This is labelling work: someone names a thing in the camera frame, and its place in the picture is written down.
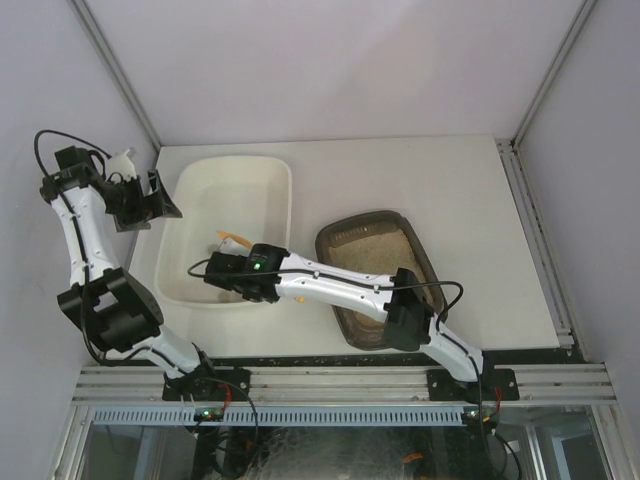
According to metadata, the yellow litter scoop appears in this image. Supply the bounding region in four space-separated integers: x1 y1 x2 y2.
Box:
217 231 253 255

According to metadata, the dark brown litter box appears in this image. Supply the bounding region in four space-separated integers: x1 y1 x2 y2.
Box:
315 210 438 351

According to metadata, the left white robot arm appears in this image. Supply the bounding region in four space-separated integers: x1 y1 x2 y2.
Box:
41 164 202 380

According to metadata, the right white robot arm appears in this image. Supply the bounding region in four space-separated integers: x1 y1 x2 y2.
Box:
230 244 494 384

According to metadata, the white plastic tray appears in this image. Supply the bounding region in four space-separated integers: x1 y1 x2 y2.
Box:
154 155 292 309

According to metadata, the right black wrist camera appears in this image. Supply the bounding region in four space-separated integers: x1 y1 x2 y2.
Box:
203 252 247 291

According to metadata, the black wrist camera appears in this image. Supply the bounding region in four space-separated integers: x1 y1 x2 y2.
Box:
54 146 98 179
203 252 247 291

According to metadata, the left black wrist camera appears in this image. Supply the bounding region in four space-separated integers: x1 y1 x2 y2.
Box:
54 146 98 179

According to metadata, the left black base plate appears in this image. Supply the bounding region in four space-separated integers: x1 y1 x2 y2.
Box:
162 367 251 402

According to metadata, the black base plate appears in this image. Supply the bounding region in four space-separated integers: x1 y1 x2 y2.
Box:
162 367 251 402
426 369 520 403

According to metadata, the grey slotted cable duct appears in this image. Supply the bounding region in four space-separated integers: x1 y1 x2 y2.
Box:
92 405 591 427

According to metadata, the left aluminium frame post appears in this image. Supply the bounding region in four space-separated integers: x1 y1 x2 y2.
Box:
67 0 162 154

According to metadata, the aluminium frame post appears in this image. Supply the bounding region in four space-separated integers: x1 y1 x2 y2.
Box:
67 0 162 154
511 0 599 149

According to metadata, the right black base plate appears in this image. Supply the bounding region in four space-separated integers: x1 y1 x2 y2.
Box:
426 369 520 403

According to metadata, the right aluminium side rail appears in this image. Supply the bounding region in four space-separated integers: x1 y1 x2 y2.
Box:
495 139 589 359

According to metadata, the aluminium front rail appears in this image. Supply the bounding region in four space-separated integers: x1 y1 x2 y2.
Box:
72 364 617 406

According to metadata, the right aluminium frame post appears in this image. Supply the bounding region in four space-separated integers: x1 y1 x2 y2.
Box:
511 0 599 149

